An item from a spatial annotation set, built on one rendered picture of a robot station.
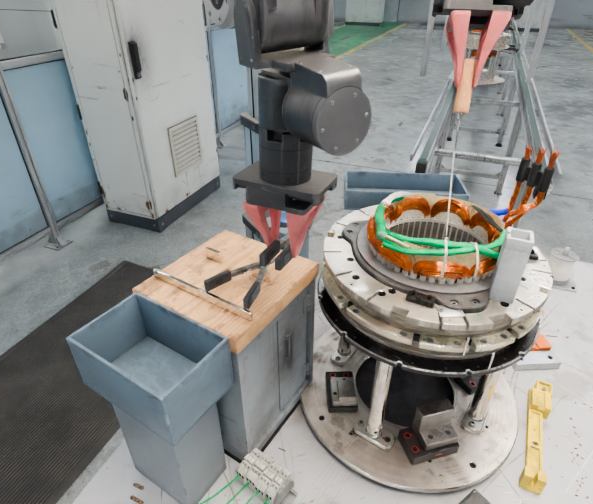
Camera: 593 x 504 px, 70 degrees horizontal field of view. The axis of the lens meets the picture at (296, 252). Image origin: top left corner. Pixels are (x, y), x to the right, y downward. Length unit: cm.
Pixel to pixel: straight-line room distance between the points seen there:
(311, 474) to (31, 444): 136
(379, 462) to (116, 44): 235
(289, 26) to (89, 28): 236
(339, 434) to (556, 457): 35
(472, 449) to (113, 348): 57
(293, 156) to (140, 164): 238
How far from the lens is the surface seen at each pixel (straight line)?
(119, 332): 64
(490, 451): 81
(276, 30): 41
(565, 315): 117
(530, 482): 80
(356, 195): 89
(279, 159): 44
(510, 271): 57
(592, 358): 108
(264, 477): 71
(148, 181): 283
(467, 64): 58
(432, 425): 75
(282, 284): 61
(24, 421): 202
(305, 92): 38
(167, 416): 51
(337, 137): 37
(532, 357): 99
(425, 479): 75
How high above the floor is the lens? 144
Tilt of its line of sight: 33 degrees down
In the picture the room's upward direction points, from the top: straight up
